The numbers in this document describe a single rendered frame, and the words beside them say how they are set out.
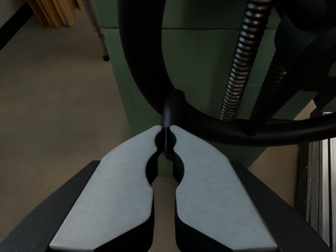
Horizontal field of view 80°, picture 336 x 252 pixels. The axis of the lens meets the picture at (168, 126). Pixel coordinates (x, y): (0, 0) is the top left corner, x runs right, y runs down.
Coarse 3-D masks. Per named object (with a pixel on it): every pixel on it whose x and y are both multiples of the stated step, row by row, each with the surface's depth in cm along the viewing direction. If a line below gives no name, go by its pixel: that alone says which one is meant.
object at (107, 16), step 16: (96, 0) 28; (112, 0) 28; (176, 0) 28; (192, 0) 28; (208, 0) 28; (224, 0) 28; (240, 0) 28; (112, 16) 30; (176, 16) 30; (192, 16) 30; (208, 16) 30; (224, 16) 30; (240, 16) 30; (272, 16) 30
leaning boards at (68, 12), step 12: (36, 0) 142; (48, 0) 140; (60, 0) 140; (72, 0) 165; (36, 12) 145; (48, 12) 148; (60, 12) 148; (72, 12) 161; (60, 24) 155; (72, 24) 156
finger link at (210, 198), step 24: (168, 144) 12; (192, 144) 10; (192, 168) 8; (216, 168) 8; (192, 192) 7; (216, 192) 7; (240, 192) 7; (192, 216) 6; (216, 216) 6; (240, 216) 6; (192, 240) 6; (216, 240) 6; (240, 240) 6; (264, 240) 6
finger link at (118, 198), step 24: (120, 144) 10; (144, 144) 10; (96, 168) 8; (120, 168) 8; (144, 168) 8; (96, 192) 7; (120, 192) 7; (144, 192) 7; (72, 216) 6; (96, 216) 6; (120, 216) 6; (144, 216) 6; (72, 240) 6; (96, 240) 6; (120, 240) 6; (144, 240) 7
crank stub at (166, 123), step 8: (168, 96) 16; (176, 96) 16; (184, 96) 17; (168, 104) 16; (176, 104) 15; (184, 104) 16; (168, 112) 15; (176, 112) 15; (184, 112) 15; (168, 120) 15; (176, 120) 14; (184, 120) 15; (184, 128) 14; (168, 152) 14
